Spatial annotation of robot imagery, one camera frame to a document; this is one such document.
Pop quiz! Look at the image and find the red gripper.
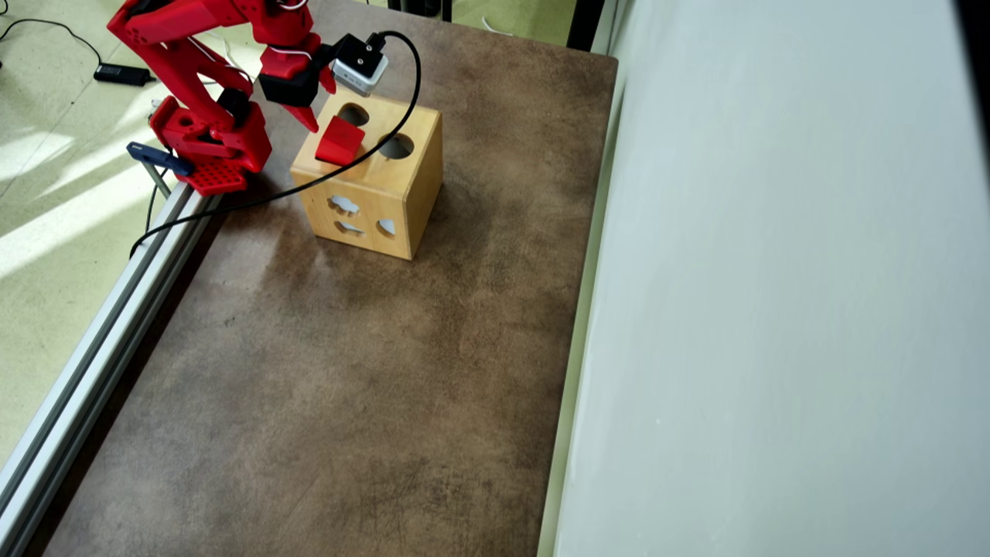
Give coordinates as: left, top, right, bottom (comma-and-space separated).
258, 33, 339, 134

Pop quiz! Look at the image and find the red cube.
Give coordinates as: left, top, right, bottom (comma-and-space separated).
314, 115, 367, 167

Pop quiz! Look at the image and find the wooden shape sorter box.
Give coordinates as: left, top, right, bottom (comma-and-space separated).
290, 86, 444, 261

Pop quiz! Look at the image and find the black furniture leg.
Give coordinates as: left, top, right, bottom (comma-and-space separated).
387, 0, 453, 22

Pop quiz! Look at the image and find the blue clamp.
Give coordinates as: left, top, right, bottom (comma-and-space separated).
126, 141, 196, 198

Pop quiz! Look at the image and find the black power adapter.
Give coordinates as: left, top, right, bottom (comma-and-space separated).
93, 63, 155, 87

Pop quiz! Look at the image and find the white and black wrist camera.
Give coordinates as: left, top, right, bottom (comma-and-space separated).
331, 32, 389, 97

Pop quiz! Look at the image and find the thick black camera cable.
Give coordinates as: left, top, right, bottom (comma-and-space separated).
128, 29, 423, 260

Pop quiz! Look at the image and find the thin black floor cable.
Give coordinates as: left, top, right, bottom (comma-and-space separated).
0, 17, 104, 69

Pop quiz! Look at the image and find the dark vertical post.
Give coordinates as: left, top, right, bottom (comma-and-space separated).
567, 0, 606, 53

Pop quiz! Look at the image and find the aluminium profile rail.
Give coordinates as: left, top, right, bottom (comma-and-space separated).
0, 179, 225, 557

